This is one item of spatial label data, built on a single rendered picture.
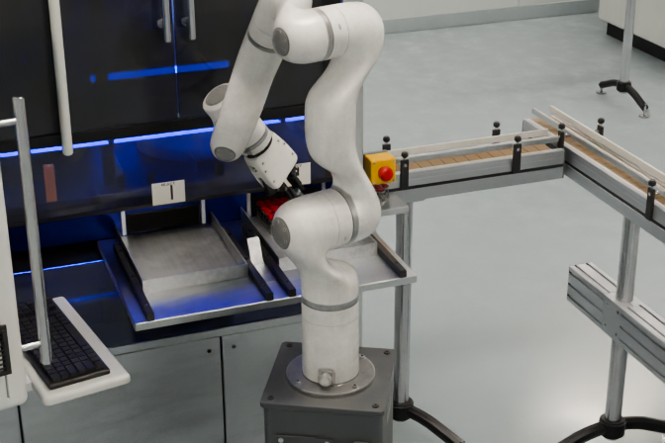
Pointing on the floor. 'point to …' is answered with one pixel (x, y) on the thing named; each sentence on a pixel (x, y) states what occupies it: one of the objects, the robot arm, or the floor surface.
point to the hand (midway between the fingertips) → (292, 188)
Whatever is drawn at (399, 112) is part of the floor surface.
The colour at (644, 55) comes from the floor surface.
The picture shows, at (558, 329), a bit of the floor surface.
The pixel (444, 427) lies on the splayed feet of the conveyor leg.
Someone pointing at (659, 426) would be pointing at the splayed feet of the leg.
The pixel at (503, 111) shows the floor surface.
